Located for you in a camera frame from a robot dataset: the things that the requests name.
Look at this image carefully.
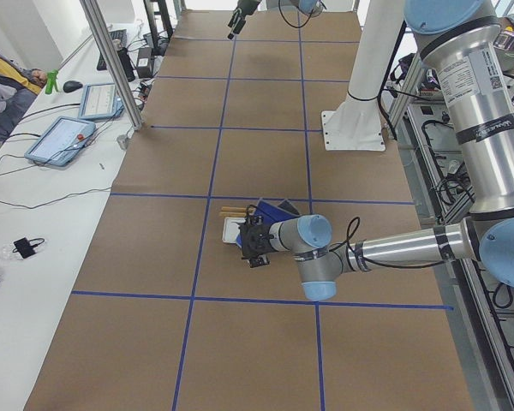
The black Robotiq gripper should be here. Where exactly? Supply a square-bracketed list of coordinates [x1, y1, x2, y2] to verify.
[227, 0, 261, 40]

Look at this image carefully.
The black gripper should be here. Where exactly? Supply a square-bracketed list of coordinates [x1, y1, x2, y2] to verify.
[239, 223, 276, 268]

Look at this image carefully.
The blue microfibre towel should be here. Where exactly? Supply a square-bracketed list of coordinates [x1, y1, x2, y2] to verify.
[250, 199, 301, 252]

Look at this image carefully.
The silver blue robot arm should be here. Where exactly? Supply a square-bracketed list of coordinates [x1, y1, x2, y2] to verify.
[236, 1, 514, 301]

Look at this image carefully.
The black power brick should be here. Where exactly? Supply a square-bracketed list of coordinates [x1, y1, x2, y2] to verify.
[135, 46, 154, 79]

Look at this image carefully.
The black keyboard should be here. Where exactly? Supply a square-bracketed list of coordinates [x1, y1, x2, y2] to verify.
[96, 28, 129, 72]

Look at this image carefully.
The far blue teach pendant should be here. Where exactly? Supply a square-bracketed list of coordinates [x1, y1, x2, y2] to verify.
[78, 83, 123, 121]

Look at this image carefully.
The blue teach pendant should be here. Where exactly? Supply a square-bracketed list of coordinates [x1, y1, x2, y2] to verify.
[24, 116, 97, 167]
[78, 83, 123, 121]

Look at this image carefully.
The black computer mouse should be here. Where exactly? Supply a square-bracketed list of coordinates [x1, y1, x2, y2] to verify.
[63, 80, 83, 93]

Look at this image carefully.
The green spray bottle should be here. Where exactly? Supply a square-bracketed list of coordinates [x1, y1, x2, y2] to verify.
[45, 69, 59, 95]

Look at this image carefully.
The near blue teach pendant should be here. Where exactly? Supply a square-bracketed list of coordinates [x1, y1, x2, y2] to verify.
[24, 116, 97, 167]

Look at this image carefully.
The small black clip device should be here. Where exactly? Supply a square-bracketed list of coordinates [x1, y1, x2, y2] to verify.
[13, 237, 45, 259]

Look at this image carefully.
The person seated at table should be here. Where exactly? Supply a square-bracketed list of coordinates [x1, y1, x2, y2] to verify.
[0, 52, 48, 143]

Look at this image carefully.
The steel cooking pot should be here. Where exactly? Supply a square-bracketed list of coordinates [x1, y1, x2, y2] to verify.
[493, 29, 514, 72]

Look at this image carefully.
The aluminium frame post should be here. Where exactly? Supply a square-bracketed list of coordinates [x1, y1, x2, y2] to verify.
[80, 0, 143, 131]

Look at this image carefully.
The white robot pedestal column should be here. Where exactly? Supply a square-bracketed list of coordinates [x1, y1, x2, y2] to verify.
[321, 0, 405, 152]

